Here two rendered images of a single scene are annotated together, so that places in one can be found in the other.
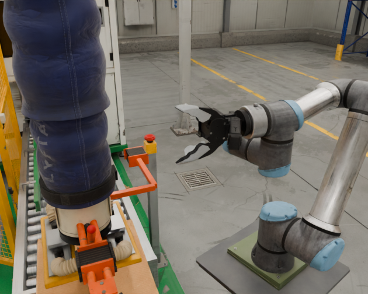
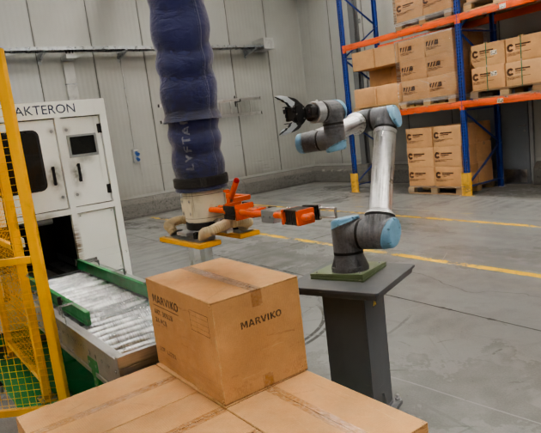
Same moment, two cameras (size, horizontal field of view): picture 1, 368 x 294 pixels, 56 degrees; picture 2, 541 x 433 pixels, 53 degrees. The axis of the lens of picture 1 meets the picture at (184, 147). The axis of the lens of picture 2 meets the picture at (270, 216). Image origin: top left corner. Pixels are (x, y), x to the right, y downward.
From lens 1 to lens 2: 1.50 m
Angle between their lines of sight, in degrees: 22
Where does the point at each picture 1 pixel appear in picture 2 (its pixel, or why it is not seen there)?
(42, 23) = (191, 57)
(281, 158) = (340, 134)
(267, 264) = (348, 266)
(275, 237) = (348, 237)
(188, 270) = not seen: hidden behind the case
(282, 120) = (334, 107)
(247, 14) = (232, 159)
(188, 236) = not seen: hidden behind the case
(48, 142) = (191, 138)
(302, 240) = (369, 227)
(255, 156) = (323, 140)
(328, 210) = (380, 198)
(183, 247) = not seen: hidden behind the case
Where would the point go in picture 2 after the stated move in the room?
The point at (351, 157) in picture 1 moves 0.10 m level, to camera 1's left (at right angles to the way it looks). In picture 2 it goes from (385, 156) to (367, 159)
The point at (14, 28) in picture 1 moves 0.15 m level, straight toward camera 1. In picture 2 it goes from (173, 63) to (194, 56)
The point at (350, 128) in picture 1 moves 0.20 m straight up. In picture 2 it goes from (378, 137) to (374, 97)
